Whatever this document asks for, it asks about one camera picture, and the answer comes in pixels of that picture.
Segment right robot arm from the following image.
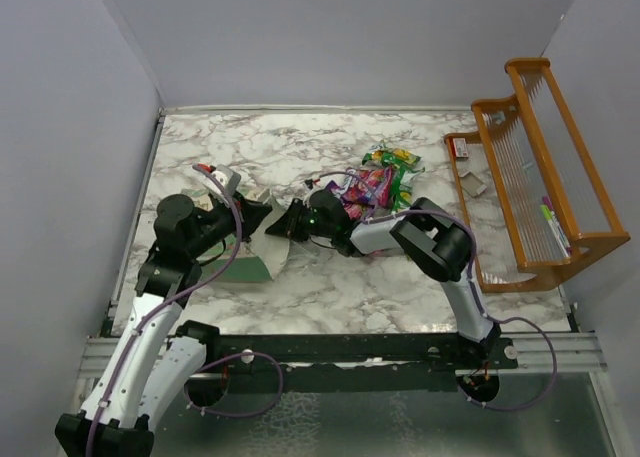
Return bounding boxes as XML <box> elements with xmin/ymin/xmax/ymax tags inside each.
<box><xmin>265</xmin><ymin>190</ymin><xmax>501</xmax><ymax>368</ymax></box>

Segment purple marker pen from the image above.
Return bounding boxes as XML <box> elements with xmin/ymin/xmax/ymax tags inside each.
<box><xmin>542</xmin><ymin>196</ymin><xmax>569</xmax><ymax>247</ymax></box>

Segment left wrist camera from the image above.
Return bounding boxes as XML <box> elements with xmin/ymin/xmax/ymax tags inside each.
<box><xmin>211</xmin><ymin>165</ymin><xmax>241</xmax><ymax>194</ymax></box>

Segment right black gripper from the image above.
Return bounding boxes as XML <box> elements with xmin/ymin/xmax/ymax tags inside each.
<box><xmin>265</xmin><ymin>200</ymin><xmax>334</xmax><ymax>244</ymax></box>

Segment purple pink snack packet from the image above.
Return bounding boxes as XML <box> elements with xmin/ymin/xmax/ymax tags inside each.
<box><xmin>326</xmin><ymin>168</ymin><xmax>394</xmax><ymax>208</ymax></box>

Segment small grey cardboard box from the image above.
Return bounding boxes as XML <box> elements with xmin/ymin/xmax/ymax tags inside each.
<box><xmin>459</xmin><ymin>171</ymin><xmax>487</xmax><ymax>197</ymax></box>

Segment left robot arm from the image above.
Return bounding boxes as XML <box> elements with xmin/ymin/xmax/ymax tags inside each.
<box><xmin>55</xmin><ymin>193</ymin><xmax>272</xmax><ymax>456</ymax></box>

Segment green marker pen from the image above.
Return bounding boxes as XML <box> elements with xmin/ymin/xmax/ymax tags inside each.
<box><xmin>540</xmin><ymin>204</ymin><xmax>572</xmax><ymax>258</ymax></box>

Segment yellow green snack packet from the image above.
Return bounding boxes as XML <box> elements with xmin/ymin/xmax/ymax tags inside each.
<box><xmin>361</xmin><ymin>141</ymin><xmax>422</xmax><ymax>170</ymax></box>

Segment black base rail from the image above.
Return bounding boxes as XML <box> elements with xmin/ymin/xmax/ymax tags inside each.
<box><xmin>176</xmin><ymin>321</ymin><xmax>517</xmax><ymax>397</ymax></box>

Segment wooden tiered rack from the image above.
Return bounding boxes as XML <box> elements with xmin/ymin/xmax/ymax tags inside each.
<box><xmin>444</xmin><ymin>57</ymin><xmax>630</xmax><ymax>293</ymax></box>

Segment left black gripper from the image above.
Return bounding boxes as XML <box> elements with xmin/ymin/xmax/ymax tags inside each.
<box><xmin>188</xmin><ymin>189</ymin><xmax>274</xmax><ymax>258</ymax></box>

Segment red white small box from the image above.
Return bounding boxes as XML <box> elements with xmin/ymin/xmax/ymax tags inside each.
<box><xmin>451</xmin><ymin>137</ymin><xmax>469</xmax><ymax>160</ymax></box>

